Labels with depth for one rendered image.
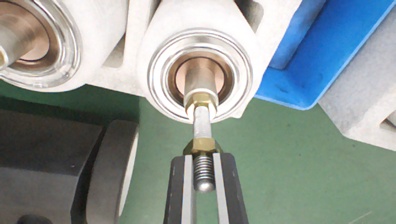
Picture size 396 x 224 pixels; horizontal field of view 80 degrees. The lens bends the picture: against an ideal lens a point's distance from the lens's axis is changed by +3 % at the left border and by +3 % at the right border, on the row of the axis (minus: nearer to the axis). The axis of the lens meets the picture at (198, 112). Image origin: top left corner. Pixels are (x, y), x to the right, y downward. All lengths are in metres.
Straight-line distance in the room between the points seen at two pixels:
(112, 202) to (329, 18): 0.44
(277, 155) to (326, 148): 0.12
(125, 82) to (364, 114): 0.29
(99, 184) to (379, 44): 0.43
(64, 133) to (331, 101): 0.44
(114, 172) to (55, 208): 0.09
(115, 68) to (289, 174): 0.56
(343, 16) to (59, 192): 0.48
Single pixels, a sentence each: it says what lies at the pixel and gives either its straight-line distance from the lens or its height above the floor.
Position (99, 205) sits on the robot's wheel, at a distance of 0.42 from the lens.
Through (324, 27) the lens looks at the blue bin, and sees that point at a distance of 0.42.
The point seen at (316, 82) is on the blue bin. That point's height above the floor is 0.10.
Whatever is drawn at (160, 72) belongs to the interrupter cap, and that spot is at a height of 0.25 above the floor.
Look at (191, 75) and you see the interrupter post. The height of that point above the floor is 0.26.
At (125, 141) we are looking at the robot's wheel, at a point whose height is 0.11.
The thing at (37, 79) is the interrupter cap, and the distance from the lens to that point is 0.20.
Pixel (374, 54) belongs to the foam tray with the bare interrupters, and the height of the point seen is 0.13.
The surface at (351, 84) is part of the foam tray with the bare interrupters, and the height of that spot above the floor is 0.13.
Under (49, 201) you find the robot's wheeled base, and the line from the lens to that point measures 0.42.
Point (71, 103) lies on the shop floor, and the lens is 0.55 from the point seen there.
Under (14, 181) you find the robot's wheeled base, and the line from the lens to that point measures 0.43.
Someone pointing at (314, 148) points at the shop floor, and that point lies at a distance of 0.65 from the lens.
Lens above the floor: 0.40
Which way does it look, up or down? 53 degrees down
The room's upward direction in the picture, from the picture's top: 178 degrees clockwise
